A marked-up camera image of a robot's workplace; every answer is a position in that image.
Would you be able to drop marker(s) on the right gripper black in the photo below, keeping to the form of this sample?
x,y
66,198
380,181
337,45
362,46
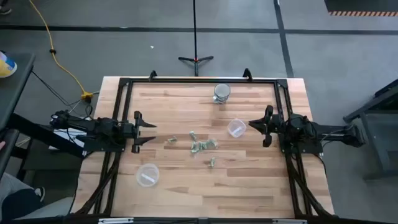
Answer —
x,y
278,126

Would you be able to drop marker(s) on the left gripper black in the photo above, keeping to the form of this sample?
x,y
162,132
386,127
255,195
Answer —
x,y
129,130

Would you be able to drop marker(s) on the green white sweetener packet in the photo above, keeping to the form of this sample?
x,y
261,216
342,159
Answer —
x,y
172,139
203,145
195,148
213,143
192,135
212,161

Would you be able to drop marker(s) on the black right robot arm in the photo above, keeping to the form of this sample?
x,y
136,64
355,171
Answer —
x,y
306,129

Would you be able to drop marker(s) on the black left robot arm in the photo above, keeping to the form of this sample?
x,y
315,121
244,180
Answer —
x,y
93,126

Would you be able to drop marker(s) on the blue white patterned paper cup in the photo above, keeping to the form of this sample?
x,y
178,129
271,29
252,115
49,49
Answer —
x,y
221,92

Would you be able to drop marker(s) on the yellow power plug block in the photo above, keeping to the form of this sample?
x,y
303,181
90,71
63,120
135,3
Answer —
x,y
87,96

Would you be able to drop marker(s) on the white paper sheet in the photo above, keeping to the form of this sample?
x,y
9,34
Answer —
x,y
66,134

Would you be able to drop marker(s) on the black tripod stand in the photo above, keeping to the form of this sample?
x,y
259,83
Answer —
x,y
195,46

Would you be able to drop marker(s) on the black metal cart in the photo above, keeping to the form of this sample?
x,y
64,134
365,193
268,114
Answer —
x,y
379,115

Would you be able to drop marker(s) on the black side table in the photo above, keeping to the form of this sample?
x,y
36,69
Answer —
x,y
15,90

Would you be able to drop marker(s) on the person's hand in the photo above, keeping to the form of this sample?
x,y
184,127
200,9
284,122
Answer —
x,y
2,145

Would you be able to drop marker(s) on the person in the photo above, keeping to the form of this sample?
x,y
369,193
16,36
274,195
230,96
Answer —
x,y
18,202

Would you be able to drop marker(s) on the orange black striped mat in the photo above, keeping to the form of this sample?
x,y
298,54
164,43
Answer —
x,y
362,13

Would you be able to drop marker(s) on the yellow blue white bag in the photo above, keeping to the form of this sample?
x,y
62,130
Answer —
x,y
6,65

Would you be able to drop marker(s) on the person's shoe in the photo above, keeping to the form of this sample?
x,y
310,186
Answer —
x,y
5,11

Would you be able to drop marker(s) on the black metal rig frame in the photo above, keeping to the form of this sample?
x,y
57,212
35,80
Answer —
x,y
202,81

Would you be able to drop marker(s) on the silver metal bracket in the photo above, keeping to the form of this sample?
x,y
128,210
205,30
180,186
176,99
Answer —
x,y
289,221
115,221

